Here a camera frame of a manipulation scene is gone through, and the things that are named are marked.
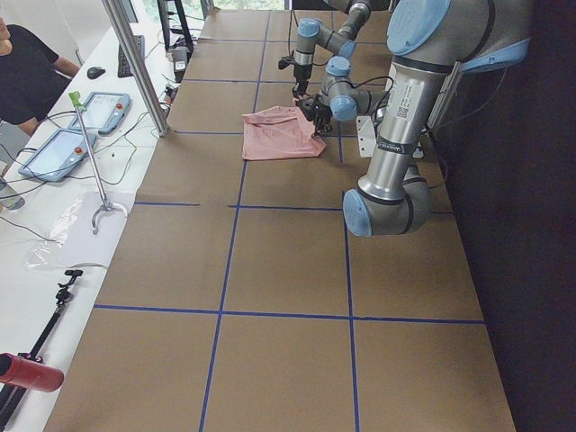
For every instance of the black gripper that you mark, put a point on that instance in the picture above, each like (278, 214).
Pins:
(316, 112)
(300, 74)

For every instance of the pink Snoopy t-shirt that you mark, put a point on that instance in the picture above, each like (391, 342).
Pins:
(279, 132)

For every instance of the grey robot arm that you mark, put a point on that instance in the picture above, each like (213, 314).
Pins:
(312, 33)
(427, 40)

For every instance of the teach pendant far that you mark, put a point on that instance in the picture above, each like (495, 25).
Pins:
(102, 112)

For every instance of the teach pendant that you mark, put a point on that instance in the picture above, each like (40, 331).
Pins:
(102, 112)
(57, 157)

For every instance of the black computer mouse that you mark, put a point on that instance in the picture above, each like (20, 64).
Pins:
(94, 72)

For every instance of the reacher grabber tool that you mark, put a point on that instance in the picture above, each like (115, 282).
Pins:
(106, 206)

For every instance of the teach pendant near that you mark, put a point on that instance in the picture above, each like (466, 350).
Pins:
(57, 157)

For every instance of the person in black shirt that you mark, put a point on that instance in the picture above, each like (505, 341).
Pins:
(33, 77)

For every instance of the red bottle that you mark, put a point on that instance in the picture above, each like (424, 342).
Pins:
(24, 373)

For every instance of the black selfie stick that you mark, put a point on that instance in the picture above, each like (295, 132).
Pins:
(11, 396)

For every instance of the white mounting bracket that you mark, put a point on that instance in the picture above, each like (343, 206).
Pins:
(366, 137)

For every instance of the aluminium frame post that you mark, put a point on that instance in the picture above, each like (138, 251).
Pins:
(122, 28)

